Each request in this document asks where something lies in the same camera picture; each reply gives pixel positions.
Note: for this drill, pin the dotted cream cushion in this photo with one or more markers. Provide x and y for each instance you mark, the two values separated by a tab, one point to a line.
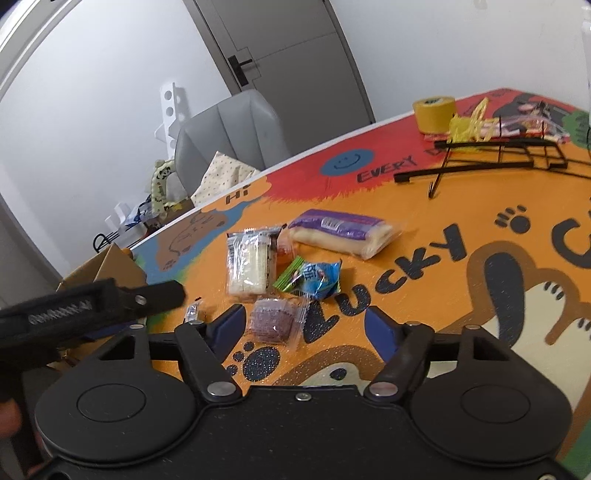
221	177

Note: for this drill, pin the blue plastic bag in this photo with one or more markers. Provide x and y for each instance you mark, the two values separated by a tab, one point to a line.
141	212

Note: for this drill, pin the dark key bunch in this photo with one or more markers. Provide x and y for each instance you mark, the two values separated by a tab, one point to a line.
538	110

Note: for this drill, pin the grey door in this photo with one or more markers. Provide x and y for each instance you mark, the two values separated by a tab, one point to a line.
286	37

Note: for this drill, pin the clear white cake packet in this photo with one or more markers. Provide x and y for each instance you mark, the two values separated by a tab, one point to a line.
251	263

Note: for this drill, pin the white perforated board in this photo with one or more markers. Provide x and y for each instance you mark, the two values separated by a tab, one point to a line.
168	101

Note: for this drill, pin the green candy packet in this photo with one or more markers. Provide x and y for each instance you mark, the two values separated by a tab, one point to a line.
288	274

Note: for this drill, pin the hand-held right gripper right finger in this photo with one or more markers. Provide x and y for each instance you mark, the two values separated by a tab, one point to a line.
378	327

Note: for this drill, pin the purple-brown cake packet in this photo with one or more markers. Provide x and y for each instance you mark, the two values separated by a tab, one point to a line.
274	321

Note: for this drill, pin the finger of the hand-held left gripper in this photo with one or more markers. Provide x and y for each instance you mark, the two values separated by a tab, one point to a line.
157	295
106	331

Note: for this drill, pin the yellow tape roll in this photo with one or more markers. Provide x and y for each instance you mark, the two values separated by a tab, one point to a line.
434	117

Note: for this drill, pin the worn cardboard box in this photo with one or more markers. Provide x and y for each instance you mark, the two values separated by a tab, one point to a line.
180	208

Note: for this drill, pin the purple bread packet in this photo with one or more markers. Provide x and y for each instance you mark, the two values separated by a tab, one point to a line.
341	230

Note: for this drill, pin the brown cardboard box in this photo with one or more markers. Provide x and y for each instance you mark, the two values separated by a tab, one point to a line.
115	267

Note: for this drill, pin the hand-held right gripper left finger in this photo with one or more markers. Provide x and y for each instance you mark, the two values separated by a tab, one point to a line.
231	323

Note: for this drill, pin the white plastic bracket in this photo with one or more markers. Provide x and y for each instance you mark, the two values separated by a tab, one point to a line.
121	214

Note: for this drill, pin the small white candy packet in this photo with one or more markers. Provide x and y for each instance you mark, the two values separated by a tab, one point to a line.
194	311

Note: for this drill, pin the grey chair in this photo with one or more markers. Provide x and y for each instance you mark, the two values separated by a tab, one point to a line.
231	124

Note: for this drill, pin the cartoon cat table mat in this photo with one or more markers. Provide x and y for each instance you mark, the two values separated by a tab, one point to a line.
415	300

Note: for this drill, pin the person's left hand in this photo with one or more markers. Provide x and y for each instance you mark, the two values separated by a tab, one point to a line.
9	420

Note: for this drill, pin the clear safety glasses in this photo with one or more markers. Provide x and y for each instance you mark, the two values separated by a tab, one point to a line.
531	124

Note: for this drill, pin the yellow plastic clips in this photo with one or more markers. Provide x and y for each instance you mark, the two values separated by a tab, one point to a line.
461	129

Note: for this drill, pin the small blue candy packet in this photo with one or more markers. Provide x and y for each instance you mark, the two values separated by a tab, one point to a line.
318	279

